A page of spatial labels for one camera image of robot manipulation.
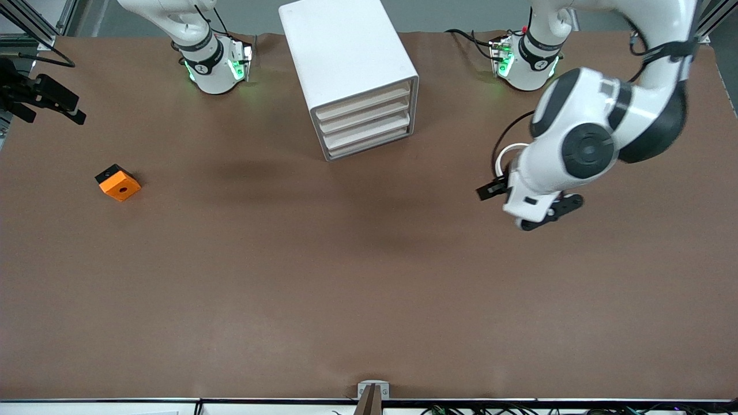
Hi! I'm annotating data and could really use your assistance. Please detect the white drawer holding button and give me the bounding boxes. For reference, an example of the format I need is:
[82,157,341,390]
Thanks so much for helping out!
[314,82,412,123]

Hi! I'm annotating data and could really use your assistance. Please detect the orange block with black side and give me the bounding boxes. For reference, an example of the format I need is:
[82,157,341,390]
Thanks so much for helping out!
[95,164,142,202]

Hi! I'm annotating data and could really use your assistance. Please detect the white closed drawer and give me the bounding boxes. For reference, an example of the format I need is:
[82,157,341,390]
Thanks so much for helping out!
[326,124,414,161]
[322,111,412,149]
[318,97,412,135]

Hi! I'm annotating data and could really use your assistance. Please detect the black base cable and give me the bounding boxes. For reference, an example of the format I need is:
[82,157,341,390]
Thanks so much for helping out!
[445,28,500,62]

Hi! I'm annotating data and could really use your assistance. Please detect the white curved plastic clip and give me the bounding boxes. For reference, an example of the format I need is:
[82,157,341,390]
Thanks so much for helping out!
[495,142,530,177]

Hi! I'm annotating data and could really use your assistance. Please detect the aluminium frame profile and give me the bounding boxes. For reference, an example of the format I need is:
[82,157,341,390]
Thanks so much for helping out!
[695,0,728,45]
[0,0,78,51]

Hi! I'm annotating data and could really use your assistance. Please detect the grey metal bracket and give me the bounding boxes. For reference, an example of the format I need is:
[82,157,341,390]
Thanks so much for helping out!
[357,380,390,400]

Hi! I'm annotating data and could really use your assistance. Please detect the white drawer cabinet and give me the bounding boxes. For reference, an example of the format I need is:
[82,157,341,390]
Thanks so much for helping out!
[279,0,420,163]

